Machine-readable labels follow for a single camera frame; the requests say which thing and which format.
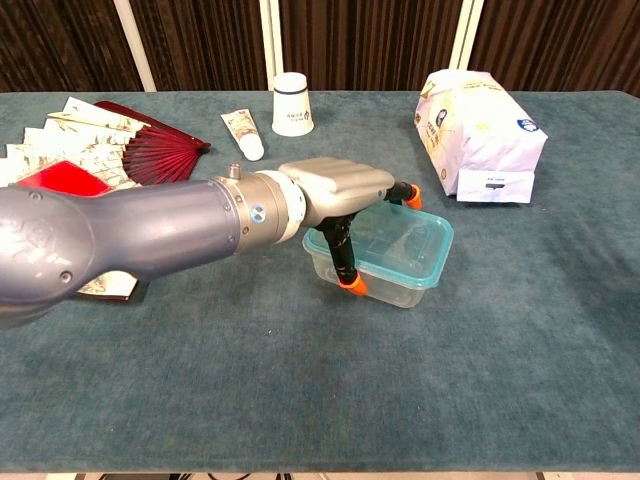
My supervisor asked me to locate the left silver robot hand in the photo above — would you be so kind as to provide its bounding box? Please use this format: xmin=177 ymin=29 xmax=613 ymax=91
xmin=278 ymin=157 xmax=424 ymax=298

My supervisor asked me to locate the teal container lid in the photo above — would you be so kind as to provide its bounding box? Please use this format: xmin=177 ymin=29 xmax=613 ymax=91
xmin=302 ymin=201 xmax=455 ymax=291

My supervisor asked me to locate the clear plastic container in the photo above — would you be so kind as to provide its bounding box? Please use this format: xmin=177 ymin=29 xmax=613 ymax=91
xmin=307 ymin=243 xmax=437 ymax=310

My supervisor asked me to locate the white upturned paper cup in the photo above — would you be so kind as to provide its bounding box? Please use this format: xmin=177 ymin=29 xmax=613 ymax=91
xmin=271 ymin=72 xmax=315 ymax=137

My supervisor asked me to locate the white printed cream tube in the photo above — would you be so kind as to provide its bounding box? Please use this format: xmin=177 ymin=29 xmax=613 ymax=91
xmin=220 ymin=109 xmax=265 ymax=162

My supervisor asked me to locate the white tissue pack bag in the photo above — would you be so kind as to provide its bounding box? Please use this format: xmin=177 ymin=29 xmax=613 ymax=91
xmin=413 ymin=68 xmax=549 ymax=205

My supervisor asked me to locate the dark brown pleated curtain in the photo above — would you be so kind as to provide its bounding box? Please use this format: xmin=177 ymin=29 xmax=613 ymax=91
xmin=0 ymin=0 xmax=640 ymax=96

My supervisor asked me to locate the teal table cloth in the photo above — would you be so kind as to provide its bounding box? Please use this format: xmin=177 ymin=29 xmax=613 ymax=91
xmin=0 ymin=89 xmax=640 ymax=474

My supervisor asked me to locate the painted paper folding fan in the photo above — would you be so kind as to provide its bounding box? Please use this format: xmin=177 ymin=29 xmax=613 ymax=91
xmin=0 ymin=97 xmax=212 ymax=303

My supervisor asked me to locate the red flat square case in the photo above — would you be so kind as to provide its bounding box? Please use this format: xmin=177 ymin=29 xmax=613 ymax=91
xmin=17 ymin=160 xmax=115 ymax=198

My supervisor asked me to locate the white double upright post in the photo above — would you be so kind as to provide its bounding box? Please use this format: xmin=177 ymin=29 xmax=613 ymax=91
xmin=258 ymin=0 xmax=286 ymax=92

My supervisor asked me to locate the white post with dark stripe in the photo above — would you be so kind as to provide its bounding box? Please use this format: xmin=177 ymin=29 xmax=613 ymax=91
xmin=448 ymin=0 xmax=485 ymax=71

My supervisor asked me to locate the white slanted post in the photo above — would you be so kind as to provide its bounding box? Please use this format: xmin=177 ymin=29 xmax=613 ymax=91
xmin=112 ymin=0 xmax=158 ymax=93

